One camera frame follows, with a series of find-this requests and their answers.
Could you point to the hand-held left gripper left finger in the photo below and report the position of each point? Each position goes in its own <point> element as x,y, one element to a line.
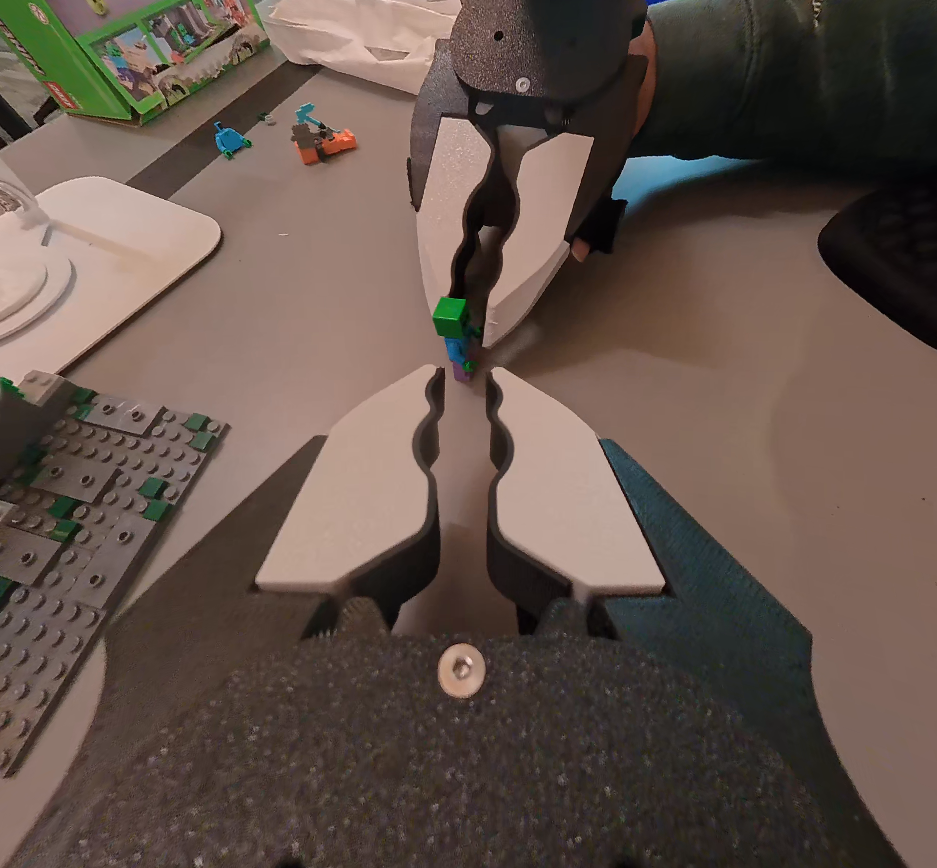
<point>344,509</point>

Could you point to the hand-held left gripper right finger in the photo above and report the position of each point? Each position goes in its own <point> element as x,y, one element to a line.
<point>578,509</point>

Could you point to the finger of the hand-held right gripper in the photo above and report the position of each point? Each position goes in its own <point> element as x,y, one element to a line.
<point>446,195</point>
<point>549,224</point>

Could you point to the green cube brick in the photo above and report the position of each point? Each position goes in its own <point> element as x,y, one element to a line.
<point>449,315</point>

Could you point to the blue toy figure torso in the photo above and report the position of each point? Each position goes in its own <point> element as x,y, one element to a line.
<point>228,141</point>
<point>461,347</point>

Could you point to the small purple brick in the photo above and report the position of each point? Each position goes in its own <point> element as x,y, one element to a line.
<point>465,370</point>

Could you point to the person's right forearm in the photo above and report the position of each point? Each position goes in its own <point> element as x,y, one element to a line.
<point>790,63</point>

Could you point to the grey desk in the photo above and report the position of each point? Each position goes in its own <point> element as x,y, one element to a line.
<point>732,407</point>

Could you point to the person's right hand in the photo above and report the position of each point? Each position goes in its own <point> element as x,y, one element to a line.
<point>643,77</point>

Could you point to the small orange brick figure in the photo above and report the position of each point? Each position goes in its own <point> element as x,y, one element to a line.
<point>326,143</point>

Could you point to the white paper bag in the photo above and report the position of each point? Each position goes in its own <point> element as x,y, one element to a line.
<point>359,34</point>

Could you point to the grey brick building model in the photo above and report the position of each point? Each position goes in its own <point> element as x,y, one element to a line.
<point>80,517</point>

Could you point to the black chair armrest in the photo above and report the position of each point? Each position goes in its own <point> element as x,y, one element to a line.
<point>886,268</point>

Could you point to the green toy box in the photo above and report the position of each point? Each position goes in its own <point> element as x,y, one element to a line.
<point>132,26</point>

